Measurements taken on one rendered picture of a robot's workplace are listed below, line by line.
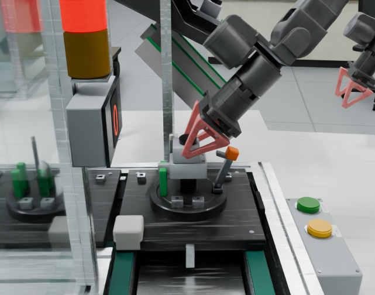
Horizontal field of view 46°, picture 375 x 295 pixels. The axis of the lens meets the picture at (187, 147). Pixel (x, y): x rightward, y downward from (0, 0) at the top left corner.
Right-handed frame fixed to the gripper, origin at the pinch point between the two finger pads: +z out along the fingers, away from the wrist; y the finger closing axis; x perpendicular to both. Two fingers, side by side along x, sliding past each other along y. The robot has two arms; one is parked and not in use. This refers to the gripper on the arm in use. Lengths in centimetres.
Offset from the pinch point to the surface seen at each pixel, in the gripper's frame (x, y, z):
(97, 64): -20.8, 21.2, -7.8
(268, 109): 129, -304, 22
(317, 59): 183, -442, -43
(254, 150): 29, -43, 2
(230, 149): 5.5, 0.7, -4.8
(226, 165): 7.2, 0.6, -2.2
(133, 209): 0.1, 2.8, 14.2
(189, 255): 8.5, 12.9, 9.3
